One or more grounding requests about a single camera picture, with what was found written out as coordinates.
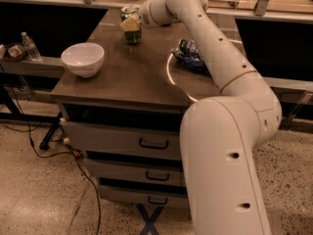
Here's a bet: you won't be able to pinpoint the black floor cable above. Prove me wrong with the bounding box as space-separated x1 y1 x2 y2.
0 81 103 235

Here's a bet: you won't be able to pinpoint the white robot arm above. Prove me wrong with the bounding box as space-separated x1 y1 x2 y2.
139 0 282 235

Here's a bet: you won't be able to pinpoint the green soda can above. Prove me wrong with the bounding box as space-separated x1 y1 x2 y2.
120 6 142 45

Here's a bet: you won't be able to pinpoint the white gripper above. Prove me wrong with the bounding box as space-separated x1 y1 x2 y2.
120 0 178 32

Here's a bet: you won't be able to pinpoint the white bowl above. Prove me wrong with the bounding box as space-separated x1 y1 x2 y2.
61 42 105 77

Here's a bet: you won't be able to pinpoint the top grey drawer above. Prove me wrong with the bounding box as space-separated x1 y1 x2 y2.
63 121 180 161

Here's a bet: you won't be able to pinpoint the dark bowl with items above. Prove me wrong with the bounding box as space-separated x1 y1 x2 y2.
0 43 26 63

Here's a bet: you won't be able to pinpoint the middle grey drawer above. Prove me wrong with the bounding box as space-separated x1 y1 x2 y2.
83 159 185 187

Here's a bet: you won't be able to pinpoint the grey side shelf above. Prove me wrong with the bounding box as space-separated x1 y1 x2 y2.
0 57 65 78

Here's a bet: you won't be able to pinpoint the blue chip bag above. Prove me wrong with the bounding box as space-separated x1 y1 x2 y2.
172 39 208 73

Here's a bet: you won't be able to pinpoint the clear water bottle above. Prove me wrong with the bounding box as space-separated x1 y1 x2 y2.
22 32 41 62

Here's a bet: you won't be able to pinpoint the grey drawer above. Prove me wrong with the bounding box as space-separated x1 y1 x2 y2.
83 159 185 187
63 121 180 161
98 185 189 209

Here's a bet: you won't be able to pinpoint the grey drawer cabinet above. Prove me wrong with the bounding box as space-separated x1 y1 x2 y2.
52 23 219 196

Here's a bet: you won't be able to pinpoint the bottom grey drawer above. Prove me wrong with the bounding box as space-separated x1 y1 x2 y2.
98 185 189 209

